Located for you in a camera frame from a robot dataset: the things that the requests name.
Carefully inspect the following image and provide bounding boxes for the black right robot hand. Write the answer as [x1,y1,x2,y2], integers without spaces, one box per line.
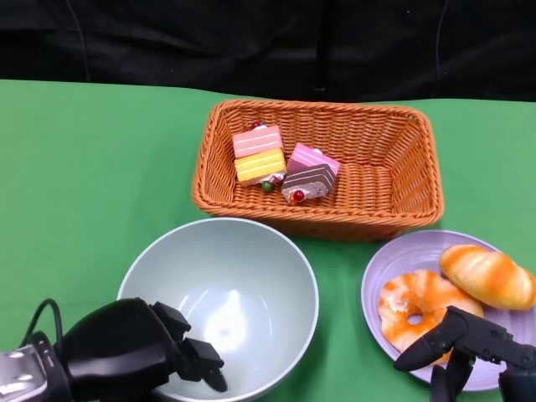
[393,305,536,402]

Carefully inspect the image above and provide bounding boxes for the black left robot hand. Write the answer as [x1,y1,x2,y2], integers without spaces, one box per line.
[58,296,229,402]

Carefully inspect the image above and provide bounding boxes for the oblong orange bread loaf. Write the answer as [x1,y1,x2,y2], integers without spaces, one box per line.
[439,244,536,312]

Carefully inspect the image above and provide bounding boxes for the orange ring donut bread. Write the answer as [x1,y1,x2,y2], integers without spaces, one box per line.
[379,269,485,363]

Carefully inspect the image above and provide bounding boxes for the pale green bowl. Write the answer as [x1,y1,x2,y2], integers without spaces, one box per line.
[116,217,320,402]

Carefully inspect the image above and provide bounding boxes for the yellow cake slice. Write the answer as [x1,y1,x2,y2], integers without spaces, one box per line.
[233,147,289,193]

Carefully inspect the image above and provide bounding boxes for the chocolate brown cake slice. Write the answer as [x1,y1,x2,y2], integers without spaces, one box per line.
[280,162,338,207]

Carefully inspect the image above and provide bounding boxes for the salmon pink cake slice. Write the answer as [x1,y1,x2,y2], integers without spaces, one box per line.
[232,121,286,160]

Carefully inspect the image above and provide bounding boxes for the magenta pink cake slice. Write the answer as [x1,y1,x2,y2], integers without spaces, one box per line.
[286,142,342,177]

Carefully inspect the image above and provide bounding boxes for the lavender plate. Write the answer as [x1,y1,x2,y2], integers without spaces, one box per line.
[360,229,536,393]

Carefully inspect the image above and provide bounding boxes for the orange wicker basket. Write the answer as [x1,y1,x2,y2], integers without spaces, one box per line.
[191,99,445,243]

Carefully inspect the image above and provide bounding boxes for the green tablecloth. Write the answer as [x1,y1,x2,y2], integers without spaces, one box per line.
[0,79,536,402]

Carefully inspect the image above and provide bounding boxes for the black backdrop curtain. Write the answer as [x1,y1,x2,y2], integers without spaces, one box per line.
[0,0,536,102]

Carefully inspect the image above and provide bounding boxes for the black vertical pole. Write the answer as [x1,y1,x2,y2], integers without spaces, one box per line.
[312,0,334,93]

